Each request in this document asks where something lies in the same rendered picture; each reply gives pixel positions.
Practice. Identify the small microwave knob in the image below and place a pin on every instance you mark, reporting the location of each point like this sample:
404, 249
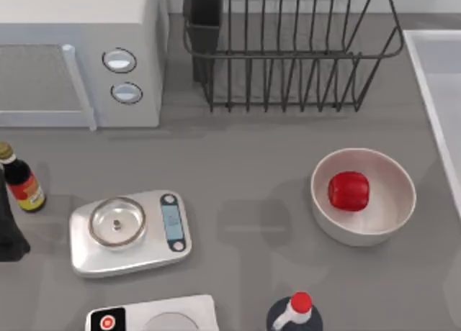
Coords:
126, 93

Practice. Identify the red bell pepper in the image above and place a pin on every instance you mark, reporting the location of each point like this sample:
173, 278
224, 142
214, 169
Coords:
348, 195

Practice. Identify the silver kitchen scale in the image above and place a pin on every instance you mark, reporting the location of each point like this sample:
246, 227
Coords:
129, 234

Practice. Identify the black cutlery holder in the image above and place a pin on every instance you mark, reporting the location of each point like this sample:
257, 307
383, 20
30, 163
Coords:
202, 21

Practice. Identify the large microwave knob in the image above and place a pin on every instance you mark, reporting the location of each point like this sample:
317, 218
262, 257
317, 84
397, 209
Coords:
119, 60

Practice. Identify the white bowl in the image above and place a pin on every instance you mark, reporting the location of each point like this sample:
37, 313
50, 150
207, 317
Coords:
378, 216

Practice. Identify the dark bottle with red cap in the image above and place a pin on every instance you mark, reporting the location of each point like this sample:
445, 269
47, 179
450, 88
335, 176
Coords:
293, 314

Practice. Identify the white scale with black panel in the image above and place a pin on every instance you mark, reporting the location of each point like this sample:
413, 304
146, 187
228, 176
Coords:
155, 314

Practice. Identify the pale microwave oven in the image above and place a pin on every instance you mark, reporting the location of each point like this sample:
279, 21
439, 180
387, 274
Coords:
68, 28

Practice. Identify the dark sauce bottle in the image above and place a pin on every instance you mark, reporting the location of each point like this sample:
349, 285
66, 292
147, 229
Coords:
23, 187

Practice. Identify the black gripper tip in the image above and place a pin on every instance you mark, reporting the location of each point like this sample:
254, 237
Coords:
9, 223

